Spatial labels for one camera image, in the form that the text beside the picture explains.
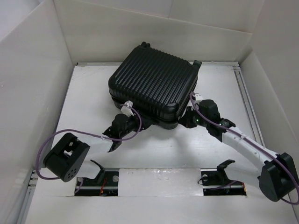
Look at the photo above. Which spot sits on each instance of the black ribbed hard-shell suitcase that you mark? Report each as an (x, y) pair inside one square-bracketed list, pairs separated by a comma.
[(157, 83)]

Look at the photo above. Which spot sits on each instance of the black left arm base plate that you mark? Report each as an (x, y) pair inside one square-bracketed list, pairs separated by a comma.
[(105, 186)]

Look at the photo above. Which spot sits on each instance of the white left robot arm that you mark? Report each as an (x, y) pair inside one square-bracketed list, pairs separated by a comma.
[(67, 156)]

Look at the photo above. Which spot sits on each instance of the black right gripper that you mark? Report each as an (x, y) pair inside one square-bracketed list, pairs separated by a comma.
[(186, 120)]

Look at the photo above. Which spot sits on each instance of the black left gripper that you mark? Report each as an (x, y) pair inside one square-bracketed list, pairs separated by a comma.
[(136, 120)]

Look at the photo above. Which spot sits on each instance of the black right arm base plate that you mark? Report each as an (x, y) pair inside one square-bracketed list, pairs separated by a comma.
[(216, 183)]

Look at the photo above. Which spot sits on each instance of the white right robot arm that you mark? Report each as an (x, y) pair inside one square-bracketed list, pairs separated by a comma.
[(275, 174)]

